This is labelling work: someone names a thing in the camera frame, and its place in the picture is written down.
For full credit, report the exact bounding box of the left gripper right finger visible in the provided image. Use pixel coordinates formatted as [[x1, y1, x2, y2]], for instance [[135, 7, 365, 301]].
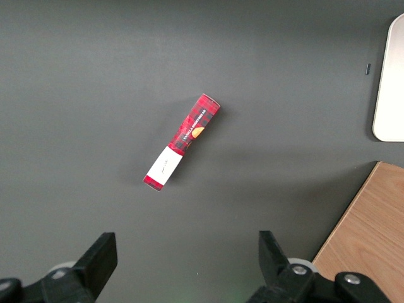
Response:
[[244, 230, 394, 303]]

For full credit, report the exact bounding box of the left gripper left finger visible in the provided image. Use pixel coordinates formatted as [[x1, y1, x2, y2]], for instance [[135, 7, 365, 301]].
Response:
[[0, 232, 119, 303]]

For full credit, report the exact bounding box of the cream plastic tray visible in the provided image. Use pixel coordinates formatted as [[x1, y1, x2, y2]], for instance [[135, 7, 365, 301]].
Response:
[[372, 13, 404, 143]]

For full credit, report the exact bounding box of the wooden drawer cabinet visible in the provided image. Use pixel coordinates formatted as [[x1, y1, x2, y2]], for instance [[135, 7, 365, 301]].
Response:
[[311, 160, 404, 303]]

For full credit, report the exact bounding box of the red tartan shortbread box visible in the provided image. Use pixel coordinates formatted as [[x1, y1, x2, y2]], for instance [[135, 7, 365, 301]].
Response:
[[141, 93, 222, 193]]

